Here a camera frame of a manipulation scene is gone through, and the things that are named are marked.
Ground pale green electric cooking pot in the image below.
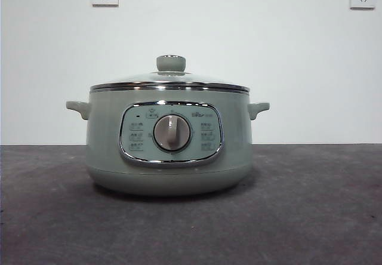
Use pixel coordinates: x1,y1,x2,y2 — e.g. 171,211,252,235
66,86,271,196

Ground glass lid with green knob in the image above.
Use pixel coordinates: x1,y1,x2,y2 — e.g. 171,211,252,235
90,55,251,94

